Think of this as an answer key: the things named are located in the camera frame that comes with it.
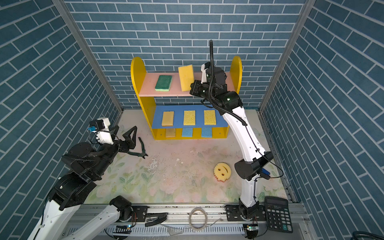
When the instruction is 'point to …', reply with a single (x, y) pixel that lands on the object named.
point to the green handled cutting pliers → (143, 154)
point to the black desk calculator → (278, 216)
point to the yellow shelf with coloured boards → (180, 122)
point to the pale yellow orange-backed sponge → (170, 132)
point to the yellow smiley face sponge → (222, 171)
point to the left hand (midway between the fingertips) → (129, 126)
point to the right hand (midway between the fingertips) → (187, 83)
